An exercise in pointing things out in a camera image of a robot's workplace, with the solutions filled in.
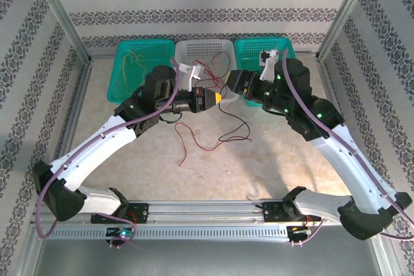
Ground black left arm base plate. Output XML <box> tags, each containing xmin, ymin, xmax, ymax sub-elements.
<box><xmin>90</xmin><ymin>202</ymin><xmax>149</xmax><ymax>224</ymax></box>

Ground small right circuit board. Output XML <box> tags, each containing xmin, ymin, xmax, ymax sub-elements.
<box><xmin>287</xmin><ymin>225</ymin><xmax>314</xmax><ymax>245</ymax></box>

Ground aluminium side rail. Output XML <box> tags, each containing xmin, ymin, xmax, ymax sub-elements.
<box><xmin>45</xmin><ymin>58</ymin><xmax>94</xmax><ymax>201</ymax></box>

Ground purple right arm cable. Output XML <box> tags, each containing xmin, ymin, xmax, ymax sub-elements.
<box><xmin>278</xmin><ymin>48</ymin><xmax>414</xmax><ymax>247</ymax></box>

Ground small left circuit board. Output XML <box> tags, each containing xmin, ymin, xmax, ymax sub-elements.
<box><xmin>105</xmin><ymin>226</ymin><xmax>134</xmax><ymax>242</ymax></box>

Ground teal perforated plastic basket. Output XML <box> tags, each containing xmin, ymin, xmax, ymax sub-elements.
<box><xmin>107</xmin><ymin>39</ymin><xmax>177</xmax><ymax>105</ymax></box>
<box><xmin>233</xmin><ymin>37</ymin><xmax>307</xmax><ymax>108</ymax></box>

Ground white perforated plastic basket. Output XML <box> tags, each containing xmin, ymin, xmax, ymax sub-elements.
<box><xmin>173</xmin><ymin>39</ymin><xmax>241</xmax><ymax>106</ymax></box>

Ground thin red cable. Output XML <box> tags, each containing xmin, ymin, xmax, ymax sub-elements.
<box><xmin>174</xmin><ymin>123</ymin><xmax>224</xmax><ymax>167</ymax></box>
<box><xmin>193</xmin><ymin>50</ymin><xmax>229</xmax><ymax>88</ymax></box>

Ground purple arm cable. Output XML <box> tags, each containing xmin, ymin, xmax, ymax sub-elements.
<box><xmin>34</xmin><ymin>58</ymin><xmax>179</xmax><ymax>249</ymax></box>
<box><xmin>278</xmin><ymin>48</ymin><xmax>414</xmax><ymax>247</ymax></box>

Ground small circuit board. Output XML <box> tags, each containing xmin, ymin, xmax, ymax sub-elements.
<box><xmin>105</xmin><ymin>226</ymin><xmax>134</xmax><ymax>242</ymax></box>
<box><xmin>287</xmin><ymin>225</ymin><xmax>314</xmax><ymax>245</ymax></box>

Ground aluminium frame post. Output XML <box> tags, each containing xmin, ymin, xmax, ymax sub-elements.
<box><xmin>27</xmin><ymin>0</ymin><xmax>94</xmax><ymax>65</ymax></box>
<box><xmin>316</xmin><ymin>0</ymin><xmax>379</xmax><ymax>62</ymax></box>

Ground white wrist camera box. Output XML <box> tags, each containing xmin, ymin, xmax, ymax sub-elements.
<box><xmin>259</xmin><ymin>48</ymin><xmax>282</xmax><ymax>81</ymax></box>
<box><xmin>179</xmin><ymin>62</ymin><xmax>203</xmax><ymax>92</ymax></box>

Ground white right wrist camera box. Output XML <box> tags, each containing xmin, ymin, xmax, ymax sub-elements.
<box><xmin>259</xmin><ymin>48</ymin><xmax>282</xmax><ymax>81</ymax></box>

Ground aluminium mounting rail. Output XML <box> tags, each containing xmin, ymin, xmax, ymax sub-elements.
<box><xmin>30</xmin><ymin>198</ymin><xmax>384</xmax><ymax>225</ymax></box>

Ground thin black cable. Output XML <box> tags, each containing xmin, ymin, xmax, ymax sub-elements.
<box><xmin>217</xmin><ymin>107</ymin><xmax>253</xmax><ymax>143</ymax></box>

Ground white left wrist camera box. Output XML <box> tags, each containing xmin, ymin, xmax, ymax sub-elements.
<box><xmin>179</xmin><ymin>62</ymin><xmax>203</xmax><ymax>92</ymax></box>

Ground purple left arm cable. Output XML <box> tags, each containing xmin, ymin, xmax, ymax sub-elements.
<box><xmin>34</xmin><ymin>58</ymin><xmax>179</xmax><ymax>249</ymax></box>

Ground grey slotted cable duct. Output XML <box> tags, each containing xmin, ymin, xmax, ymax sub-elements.
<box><xmin>43</xmin><ymin>226</ymin><xmax>373</xmax><ymax>240</ymax></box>

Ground grey metal sheet panel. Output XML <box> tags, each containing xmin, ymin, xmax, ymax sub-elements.
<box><xmin>32</xmin><ymin>239</ymin><xmax>392</xmax><ymax>276</ymax></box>

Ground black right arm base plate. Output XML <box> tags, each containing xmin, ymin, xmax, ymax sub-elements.
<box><xmin>263</xmin><ymin>200</ymin><xmax>322</xmax><ymax>224</ymax></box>

